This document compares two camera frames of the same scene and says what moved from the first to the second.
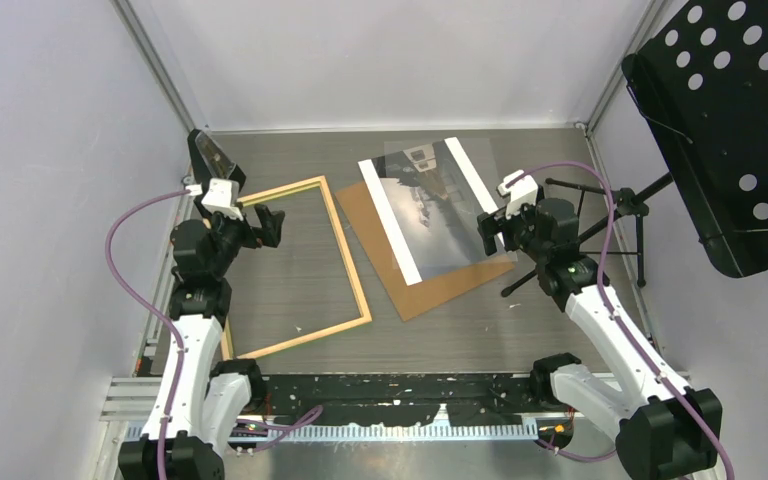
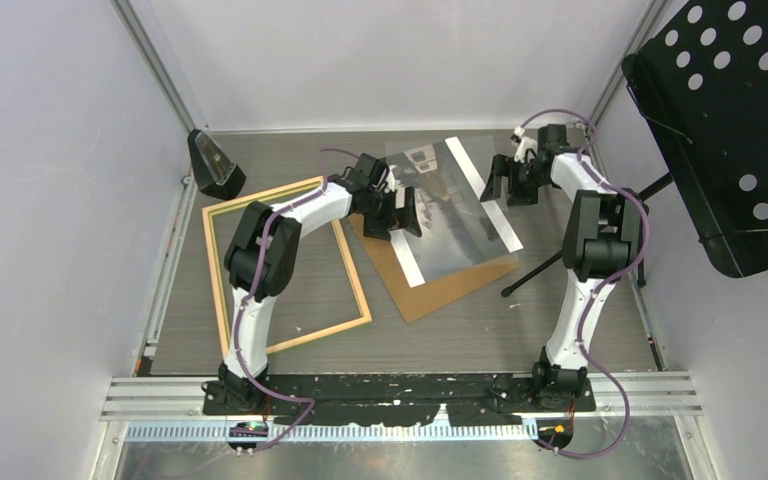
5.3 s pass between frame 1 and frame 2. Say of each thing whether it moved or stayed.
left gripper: moved
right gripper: moved
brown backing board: stayed
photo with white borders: stayed
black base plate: stayed
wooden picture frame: stayed
